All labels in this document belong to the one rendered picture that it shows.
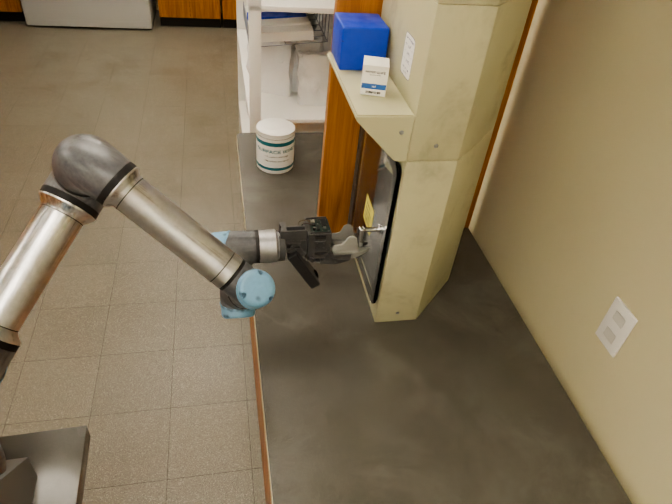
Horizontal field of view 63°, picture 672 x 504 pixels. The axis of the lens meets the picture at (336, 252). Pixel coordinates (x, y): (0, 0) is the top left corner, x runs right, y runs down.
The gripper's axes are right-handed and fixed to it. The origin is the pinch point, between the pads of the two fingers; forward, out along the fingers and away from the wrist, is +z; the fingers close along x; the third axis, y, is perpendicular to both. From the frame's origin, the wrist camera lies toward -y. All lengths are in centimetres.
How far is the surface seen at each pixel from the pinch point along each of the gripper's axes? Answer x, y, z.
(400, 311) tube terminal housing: -4.6, -17.3, 10.8
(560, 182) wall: 2, 15, 48
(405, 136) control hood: -6.7, 31.9, 3.3
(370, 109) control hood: -4.3, 36.3, -3.6
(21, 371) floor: 72, -111, -117
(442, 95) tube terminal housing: -7.1, 40.3, 9.0
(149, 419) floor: 42, -113, -64
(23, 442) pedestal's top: -28, -22, -72
